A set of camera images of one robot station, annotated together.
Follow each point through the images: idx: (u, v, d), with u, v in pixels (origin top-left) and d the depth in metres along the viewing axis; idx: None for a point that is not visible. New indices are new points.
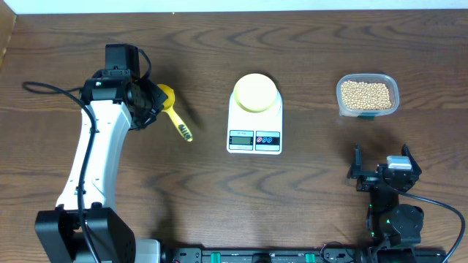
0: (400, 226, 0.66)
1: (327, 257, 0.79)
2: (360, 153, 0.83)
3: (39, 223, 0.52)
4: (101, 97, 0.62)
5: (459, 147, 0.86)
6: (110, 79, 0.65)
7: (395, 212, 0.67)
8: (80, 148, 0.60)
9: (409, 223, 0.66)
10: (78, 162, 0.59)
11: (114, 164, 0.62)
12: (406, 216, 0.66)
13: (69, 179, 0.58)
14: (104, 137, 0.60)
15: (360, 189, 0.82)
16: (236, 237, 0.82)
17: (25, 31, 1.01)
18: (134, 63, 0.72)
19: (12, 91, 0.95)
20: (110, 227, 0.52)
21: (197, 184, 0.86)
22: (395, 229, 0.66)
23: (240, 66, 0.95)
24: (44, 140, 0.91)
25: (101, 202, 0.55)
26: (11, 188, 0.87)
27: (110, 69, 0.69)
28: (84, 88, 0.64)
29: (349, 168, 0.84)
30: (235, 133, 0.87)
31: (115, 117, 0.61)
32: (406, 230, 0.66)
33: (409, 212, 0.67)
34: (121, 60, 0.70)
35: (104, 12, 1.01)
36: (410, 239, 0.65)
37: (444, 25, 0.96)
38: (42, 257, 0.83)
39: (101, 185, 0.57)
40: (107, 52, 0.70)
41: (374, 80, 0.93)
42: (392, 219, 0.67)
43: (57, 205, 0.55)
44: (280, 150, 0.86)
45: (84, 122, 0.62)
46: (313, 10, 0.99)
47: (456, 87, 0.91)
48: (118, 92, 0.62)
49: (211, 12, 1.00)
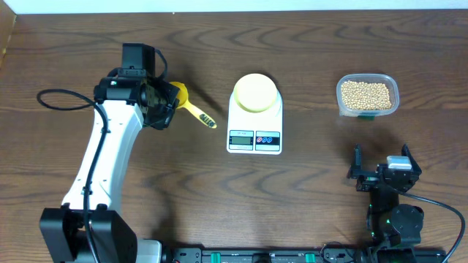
0: (400, 226, 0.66)
1: (327, 257, 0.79)
2: (360, 153, 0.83)
3: (44, 220, 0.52)
4: (115, 97, 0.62)
5: (459, 147, 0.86)
6: (125, 79, 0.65)
7: (394, 212, 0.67)
8: (89, 147, 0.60)
9: (409, 223, 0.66)
10: (88, 161, 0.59)
11: (122, 166, 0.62)
12: (406, 216, 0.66)
13: (77, 177, 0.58)
14: (115, 138, 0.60)
15: (359, 189, 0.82)
16: (237, 237, 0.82)
17: (25, 31, 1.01)
18: (149, 62, 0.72)
19: (12, 91, 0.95)
20: (113, 230, 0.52)
21: (197, 184, 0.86)
22: (395, 229, 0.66)
23: (240, 66, 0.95)
24: (44, 141, 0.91)
25: (107, 204, 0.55)
26: (11, 188, 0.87)
27: (126, 67, 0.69)
28: (99, 86, 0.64)
29: (349, 168, 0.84)
30: (235, 133, 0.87)
31: (126, 119, 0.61)
32: (406, 230, 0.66)
33: (409, 212, 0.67)
34: (137, 59, 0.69)
35: (104, 12, 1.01)
36: (410, 239, 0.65)
37: (444, 24, 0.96)
38: (42, 257, 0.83)
39: (108, 186, 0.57)
40: (125, 51, 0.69)
41: (374, 79, 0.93)
42: (392, 218, 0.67)
43: (63, 204, 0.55)
44: (280, 150, 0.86)
45: (96, 121, 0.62)
46: (313, 10, 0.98)
47: (456, 87, 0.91)
48: (131, 93, 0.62)
49: (211, 12, 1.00)
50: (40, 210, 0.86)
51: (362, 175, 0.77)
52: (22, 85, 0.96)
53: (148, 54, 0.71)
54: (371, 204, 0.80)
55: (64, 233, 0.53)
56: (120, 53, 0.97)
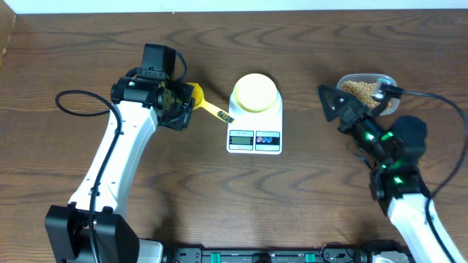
0: (401, 135, 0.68)
1: (327, 257, 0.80)
2: (325, 99, 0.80)
3: (49, 217, 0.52)
4: (132, 98, 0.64)
5: (459, 147, 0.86)
6: (143, 81, 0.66)
7: (397, 126, 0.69)
8: (101, 146, 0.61)
9: (410, 131, 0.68)
10: (98, 161, 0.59)
11: (131, 170, 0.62)
12: (408, 126, 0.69)
13: (87, 177, 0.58)
14: (127, 140, 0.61)
15: (352, 123, 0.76)
16: (236, 237, 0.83)
17: (25, 31, 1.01)
18: (170, 64, 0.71)
19: (12, 91, 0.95)
20: (117, 234, 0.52)
21: (197, 184, 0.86)
22: (397, 139, 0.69)
23: (240, 66, 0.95)
24: (44, 141, 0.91)
25: (112, 207, 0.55)
26: (11, 188, 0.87)
27: (145, 68, 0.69)
28: (117, 85, 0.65)
29: (330, 117, 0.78)
30: (235, 133, 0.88)
31: (142, 122, 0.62)
32: (410, 139, 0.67)
33: (414, 122, 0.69)
34: (159, 61, 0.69)
35: (104, 12, 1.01)
36: (414, 148, 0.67)
37: (444, 24, 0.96)
38: (42, 257, 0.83)
39: (116, 188, 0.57)
40: (145, 52, 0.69)
41: (374, 79, 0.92)
42: (395, 130, 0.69)
43: (69, 203, 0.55)
44: (280, 150, 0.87)
45: (110, 121, 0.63)
46: (313, 10, 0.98)
47: (457, 87, 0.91)
48: (148, 96, 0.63)
49: (211, 12, 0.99)
50: (39, 210, 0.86)
51: (360, 103, 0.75)
52: (22, 85, 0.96)
53: (170, 58, 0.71)
54: (369, 134, 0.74)
55: (68, 232, 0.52)
56: (119, 53, 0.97)
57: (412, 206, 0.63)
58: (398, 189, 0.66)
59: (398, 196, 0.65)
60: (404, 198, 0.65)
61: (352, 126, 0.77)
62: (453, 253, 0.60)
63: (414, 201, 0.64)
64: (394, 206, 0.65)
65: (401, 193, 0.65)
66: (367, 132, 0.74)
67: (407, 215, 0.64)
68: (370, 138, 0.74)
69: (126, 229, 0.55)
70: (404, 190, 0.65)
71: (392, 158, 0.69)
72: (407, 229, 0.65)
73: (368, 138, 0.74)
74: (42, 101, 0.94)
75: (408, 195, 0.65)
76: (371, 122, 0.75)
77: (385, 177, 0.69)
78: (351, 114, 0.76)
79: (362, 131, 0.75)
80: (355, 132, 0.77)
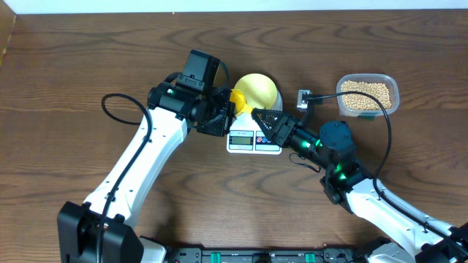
0: (332, 142, 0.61)
1: (327, 257, 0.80)
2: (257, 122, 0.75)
3: (63, 212, 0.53)
4: (168, 106, 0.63)
5: (459, 147, 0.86)
6: (182, 90, 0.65)
7: (322, 134, 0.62)
8: (127, 151, 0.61)
9: (338, 134, 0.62)
10: (121, 166, 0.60)
11: (151, 180, 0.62)
12: (333, 131, 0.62)
13: (106, 180, 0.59)
14: (153, 150, 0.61)
15: (287, 136, 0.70)
16: (237, 237, 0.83)
17: (25, 31, 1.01)
18: (212, 74, 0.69)
19: (12, 92, 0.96)
20: (123, 245, 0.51)
21: (197, 185, 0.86)
22: (328, 147, 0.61)
23: (240, 66, 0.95)
24: (44, 141, 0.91)
25: (125, 216, 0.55)
26: (10, 188, 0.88)
27: (186, 74, 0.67)
28: (156, 90, 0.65)
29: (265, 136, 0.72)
30: (235, 133, 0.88)
31: (170, 132, 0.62)
32: (338, 143, 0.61)
33: (334, 126, 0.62)
34: (201, 70, 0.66)
35: (104, 12, 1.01)
36: (347, 150, 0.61)
37: (444, 24, 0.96)
38: (41, 258, 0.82)
39: (132, 198, 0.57)
40: (189, 58, 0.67)
41: (374, 79, 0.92)
42: (322, 141, 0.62)
43: (85, 202, 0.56)
44: (280, 150, 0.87)
45: (142, 126, 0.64)
46: (313, 9, 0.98)
47: (457, 87, 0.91)
48: (183, 107, 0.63)
49: (211, 11, 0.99)
50: (39, 211, 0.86)
51: (291, 116, 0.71)
52: (22, 85, 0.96)
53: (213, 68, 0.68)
54: (306, 143, 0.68)
55: (77, 231, 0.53)
56: (119, 53, 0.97)
57: (360, 191, 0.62)
58: (348, 185, 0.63)
59: (348, 189, 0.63)
60: (355, 189, 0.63)
61: (288, 139, 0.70)
62: (417, 214, 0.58)
63: (362, 185, 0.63)
64: (350, 201, 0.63)
65: (352, 187, 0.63)
66: (303, 141, 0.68)
67: (359, 199, 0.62)
68: (307, 146, 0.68)
69: (133, 242, 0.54)
70: (350, 182, 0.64)
71: (332, 164, 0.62)
72: (374, 218, 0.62)
73: (305, 147, 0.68)
74: (42, 101, 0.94)
75: (356, 185, 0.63)
76: (303, 130, 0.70)
77: (333, 181, 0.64)
78: (284, 129, 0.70)
79: (298, 142, 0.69)
80: (292, 145, 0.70)
